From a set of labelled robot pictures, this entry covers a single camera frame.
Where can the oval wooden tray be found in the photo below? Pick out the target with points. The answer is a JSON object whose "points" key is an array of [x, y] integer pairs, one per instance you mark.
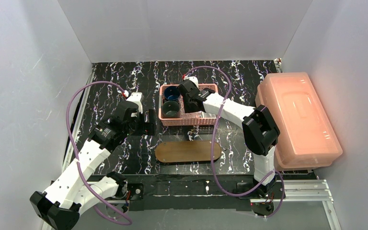
{"points": [[187, 151]]}

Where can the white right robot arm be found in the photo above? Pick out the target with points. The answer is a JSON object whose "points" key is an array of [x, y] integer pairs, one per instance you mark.
{"points": [[260, 131]]}

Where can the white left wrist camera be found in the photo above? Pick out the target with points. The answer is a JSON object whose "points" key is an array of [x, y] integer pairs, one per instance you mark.
{"points": [[137, 98]]}

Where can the dark grey cup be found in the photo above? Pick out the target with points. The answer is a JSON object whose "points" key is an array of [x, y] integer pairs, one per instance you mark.
{"points": [[170, 109]]}

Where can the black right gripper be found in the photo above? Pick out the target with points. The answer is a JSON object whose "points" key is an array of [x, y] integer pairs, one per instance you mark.
{"points": [[186, 92]]}

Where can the pink perforated plastic basket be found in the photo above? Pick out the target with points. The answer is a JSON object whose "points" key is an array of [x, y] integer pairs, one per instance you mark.
{"points": [[185, 119]]}

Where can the dark blue cup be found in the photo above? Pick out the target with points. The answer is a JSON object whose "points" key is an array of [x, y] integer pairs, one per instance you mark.
{"points": [[171, 93]]}

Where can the large pink storage box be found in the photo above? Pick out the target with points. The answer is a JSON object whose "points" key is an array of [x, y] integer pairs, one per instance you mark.
{"points": [[307, 139]]}

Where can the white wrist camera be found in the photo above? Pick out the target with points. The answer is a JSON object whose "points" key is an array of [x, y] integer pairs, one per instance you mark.
{"points": [[137, 98], [193, 79]]}

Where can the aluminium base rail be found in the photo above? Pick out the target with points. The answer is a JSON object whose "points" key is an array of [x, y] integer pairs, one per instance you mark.
{"points": [[296, 191]]}

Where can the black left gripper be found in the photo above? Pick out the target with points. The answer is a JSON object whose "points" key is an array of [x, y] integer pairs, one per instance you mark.
{"points": [[142, 122]]}

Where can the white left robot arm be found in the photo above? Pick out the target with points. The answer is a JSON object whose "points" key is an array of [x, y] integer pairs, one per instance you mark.
{"points": [[67, 198]]}

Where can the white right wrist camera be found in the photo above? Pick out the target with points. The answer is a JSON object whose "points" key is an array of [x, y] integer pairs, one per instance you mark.
{"points": [[193, 79]]}

